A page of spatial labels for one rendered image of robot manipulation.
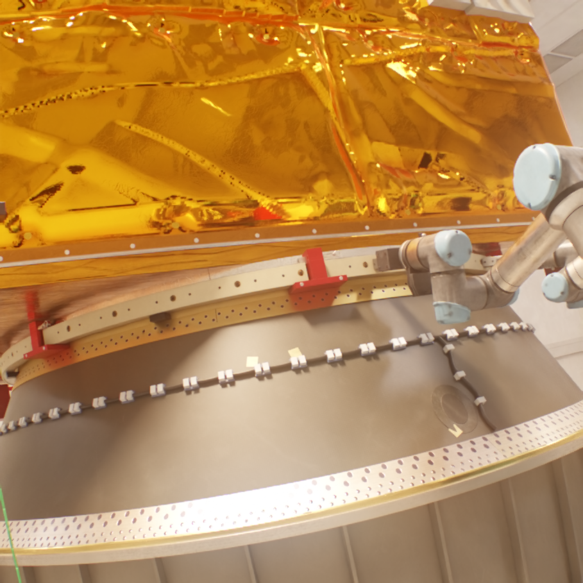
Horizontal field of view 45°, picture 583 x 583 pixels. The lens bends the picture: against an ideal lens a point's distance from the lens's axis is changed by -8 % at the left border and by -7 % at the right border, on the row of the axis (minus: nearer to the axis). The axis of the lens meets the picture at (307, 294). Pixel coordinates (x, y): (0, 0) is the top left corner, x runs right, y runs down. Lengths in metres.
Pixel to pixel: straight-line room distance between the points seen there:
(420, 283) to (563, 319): 8.97
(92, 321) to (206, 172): 0.46
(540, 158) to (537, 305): 9.00
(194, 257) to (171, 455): 0.46
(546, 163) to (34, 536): 1.34
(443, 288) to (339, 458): 0.41
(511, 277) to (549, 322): 8.79
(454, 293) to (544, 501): 0.55
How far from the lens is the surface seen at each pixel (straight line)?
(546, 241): 1.51
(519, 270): 1.57
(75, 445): 1.77
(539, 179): 1.28
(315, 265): 1.73
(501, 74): 2.47
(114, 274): 1.66
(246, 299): 1.77
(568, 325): 10.64
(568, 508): 1.79
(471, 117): 2.27
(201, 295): 1.72
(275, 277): 1.72
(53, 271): 1.64
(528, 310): 10.12
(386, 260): 1.66
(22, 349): 2.08
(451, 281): 1.55
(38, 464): 1.86
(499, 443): 1.67
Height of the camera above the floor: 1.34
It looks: 10 degrees up
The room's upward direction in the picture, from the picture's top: 12 degrees counter-clockwise
